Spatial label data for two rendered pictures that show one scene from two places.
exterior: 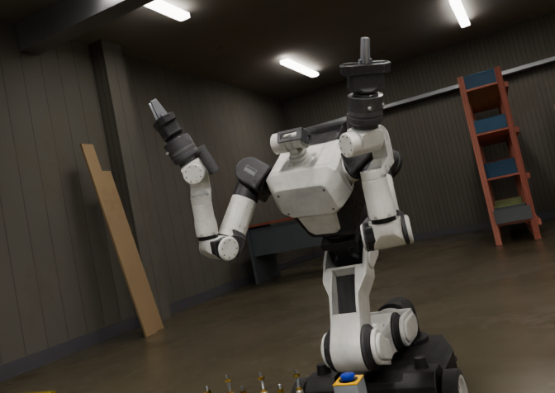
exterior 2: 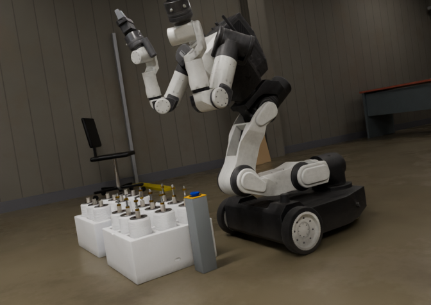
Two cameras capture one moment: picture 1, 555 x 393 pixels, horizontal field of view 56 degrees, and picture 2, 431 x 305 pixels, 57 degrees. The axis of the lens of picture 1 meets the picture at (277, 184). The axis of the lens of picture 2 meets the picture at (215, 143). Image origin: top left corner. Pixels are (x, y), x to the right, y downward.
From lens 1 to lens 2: 1.12 m
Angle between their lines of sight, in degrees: 35
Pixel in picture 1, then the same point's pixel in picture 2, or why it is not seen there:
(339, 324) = (227, 163)
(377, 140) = (188, 32)
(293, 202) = not seen: hidden behind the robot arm
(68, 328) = (210, 153)
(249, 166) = (181, 50)
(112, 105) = not seen: outside the picture
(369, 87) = not seen: outside the picture
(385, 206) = (194, 81)
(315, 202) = not seen: hidden behind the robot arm
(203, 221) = (147, 88)
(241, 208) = (175, 79)
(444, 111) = not seen: outside the picture
